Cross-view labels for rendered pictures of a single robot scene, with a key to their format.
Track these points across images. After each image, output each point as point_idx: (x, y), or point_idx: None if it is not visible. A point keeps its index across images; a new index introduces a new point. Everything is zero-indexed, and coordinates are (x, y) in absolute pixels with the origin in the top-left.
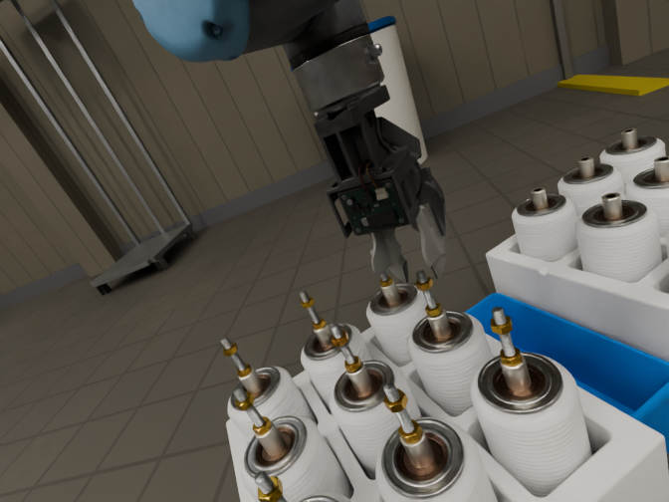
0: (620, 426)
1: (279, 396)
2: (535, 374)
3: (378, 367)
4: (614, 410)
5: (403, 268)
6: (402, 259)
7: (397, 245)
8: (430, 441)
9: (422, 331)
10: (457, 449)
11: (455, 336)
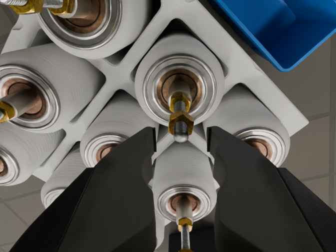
0: (289, 119)
1: (27, 165)
2: (265, 147)
3: (121, 141)
4: (291, 108)
5: (155, 150)
6: (150, 140)
7: (148, 166)
8: (187, 196)
9: (155, 92)
10: (206, 201)
11: (196, 102)
